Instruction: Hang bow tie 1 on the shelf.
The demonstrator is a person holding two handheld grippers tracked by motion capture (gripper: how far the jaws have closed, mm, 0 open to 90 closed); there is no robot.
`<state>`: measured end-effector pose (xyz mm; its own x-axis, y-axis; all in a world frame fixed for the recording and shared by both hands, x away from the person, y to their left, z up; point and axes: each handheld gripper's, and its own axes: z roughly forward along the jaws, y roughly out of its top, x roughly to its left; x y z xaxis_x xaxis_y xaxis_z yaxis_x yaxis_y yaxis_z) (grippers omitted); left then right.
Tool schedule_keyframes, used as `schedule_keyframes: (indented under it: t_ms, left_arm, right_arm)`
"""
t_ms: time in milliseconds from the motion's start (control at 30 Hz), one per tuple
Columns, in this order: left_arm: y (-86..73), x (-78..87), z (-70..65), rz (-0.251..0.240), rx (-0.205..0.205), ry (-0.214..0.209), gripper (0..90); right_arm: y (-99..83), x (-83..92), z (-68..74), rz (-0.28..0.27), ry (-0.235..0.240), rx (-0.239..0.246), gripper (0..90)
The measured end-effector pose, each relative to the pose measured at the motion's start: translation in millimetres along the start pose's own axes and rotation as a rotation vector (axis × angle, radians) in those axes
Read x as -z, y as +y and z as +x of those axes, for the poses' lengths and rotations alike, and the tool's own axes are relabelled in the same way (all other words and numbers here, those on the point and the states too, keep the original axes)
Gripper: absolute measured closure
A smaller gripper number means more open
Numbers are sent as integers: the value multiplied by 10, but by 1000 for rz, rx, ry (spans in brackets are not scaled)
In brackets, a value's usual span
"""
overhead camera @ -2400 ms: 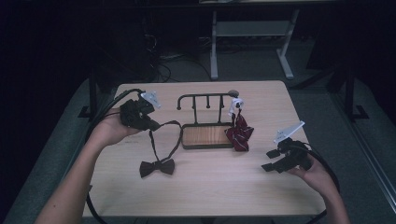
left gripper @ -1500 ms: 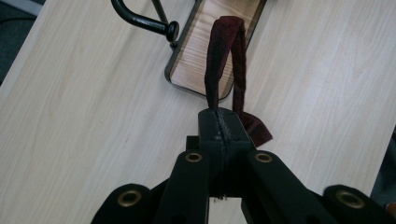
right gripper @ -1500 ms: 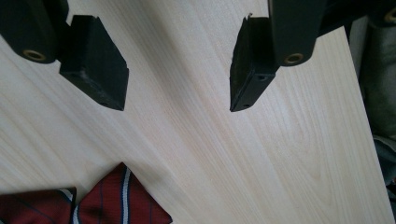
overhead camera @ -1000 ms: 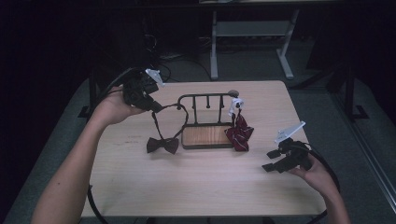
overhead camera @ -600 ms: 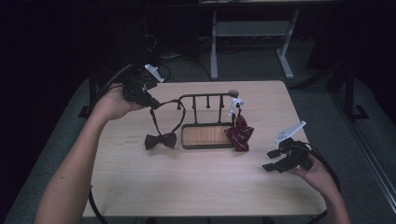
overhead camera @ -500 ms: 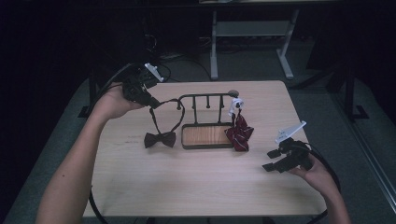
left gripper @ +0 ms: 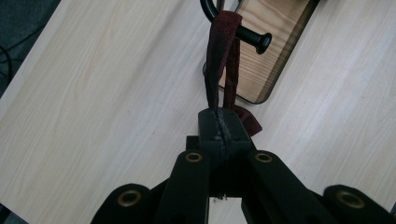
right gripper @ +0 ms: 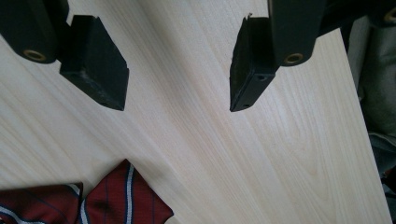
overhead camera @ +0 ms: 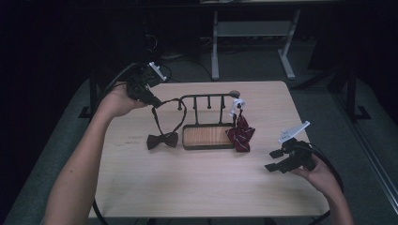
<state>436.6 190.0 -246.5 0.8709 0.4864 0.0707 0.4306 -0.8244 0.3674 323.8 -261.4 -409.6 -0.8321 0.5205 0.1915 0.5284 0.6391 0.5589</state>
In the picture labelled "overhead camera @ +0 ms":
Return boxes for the black cables on floor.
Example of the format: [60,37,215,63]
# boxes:
[145,32,214,83]

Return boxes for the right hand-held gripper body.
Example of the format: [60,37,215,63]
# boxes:
[277,120,315,174]

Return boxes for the person's right hand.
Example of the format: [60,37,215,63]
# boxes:
[298,156,342,198]

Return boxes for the person's left hand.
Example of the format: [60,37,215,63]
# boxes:
[98,82,148,119]

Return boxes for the red striped bow tie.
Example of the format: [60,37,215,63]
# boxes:
[225,97,256,154]

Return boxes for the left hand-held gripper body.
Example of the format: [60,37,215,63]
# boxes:
[126,61,167,100]

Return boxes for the black bow tie with strap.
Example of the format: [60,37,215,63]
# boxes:
[145,97,188,151]

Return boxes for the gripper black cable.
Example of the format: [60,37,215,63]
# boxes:
[308,142,345,225]
[92,62,140,225]

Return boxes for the black metal stand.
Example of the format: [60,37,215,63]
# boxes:
[78,69,100,120]
[345,67,373,123]

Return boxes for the white metal desk frame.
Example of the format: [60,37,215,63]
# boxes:
[210,8,301,81]

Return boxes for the black hook rack wooden tray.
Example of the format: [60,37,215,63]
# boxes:
[177,91,242,151]

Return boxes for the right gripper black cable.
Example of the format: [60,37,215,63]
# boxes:
[308,142,345,225]

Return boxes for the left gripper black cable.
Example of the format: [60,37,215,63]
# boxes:
[92,62,140,225]

